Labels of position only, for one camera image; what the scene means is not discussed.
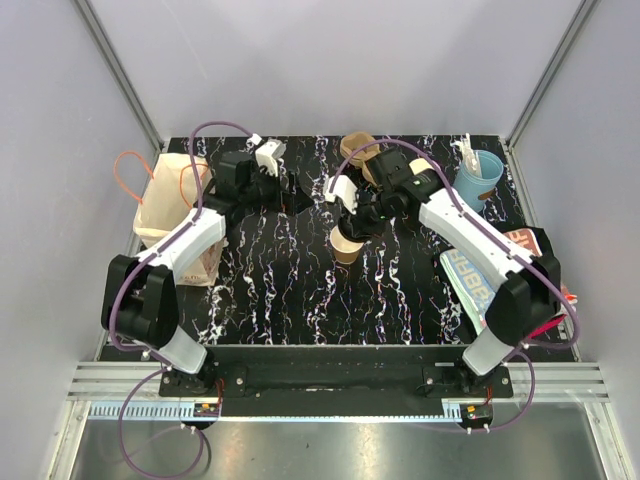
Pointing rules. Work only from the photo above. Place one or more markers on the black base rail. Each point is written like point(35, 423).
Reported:
point(332, 382)

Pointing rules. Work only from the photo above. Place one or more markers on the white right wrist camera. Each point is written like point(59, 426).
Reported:
point(341, 188)

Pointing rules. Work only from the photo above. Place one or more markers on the aluminium frame post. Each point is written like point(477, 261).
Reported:
point(570, 36)
point(107, 51)

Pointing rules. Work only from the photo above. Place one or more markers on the aluminium frame post left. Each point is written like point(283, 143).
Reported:
point(107, 51)

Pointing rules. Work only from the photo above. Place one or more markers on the wrapped stirrers in holder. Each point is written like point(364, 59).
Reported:
point(470, 158)

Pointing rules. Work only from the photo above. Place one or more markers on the blue cup holder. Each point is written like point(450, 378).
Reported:
point(476, 190)

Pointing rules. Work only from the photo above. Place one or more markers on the paper bag orange handles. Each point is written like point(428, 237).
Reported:
point(166, 202)

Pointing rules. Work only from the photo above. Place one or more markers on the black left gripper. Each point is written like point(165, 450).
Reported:
point(292, 201)

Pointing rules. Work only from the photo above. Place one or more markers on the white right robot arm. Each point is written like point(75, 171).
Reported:
point(526, 287)

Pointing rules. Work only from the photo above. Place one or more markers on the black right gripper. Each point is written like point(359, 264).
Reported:
point(361, 197)

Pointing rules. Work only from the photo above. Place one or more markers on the pulp cup carrier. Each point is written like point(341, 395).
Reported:
point(360, 148)

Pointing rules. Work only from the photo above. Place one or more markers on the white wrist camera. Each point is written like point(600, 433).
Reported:
point(267, 153)
point(341, 188)

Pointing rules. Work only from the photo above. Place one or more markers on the single black cup lid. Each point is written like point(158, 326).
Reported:
point(352, 233)

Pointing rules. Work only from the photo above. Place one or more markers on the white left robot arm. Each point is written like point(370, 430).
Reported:
point(140, 309)

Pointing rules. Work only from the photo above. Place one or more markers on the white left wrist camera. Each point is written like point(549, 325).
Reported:
point(267, 153)

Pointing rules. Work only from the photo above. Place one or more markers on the aluminium frame post right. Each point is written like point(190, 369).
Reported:
point(570, 36)

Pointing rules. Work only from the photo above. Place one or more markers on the single brown paper cup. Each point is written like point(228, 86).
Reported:
point(346, 252)

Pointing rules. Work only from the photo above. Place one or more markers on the stack of paper cups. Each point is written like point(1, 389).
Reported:
point(420, 165)

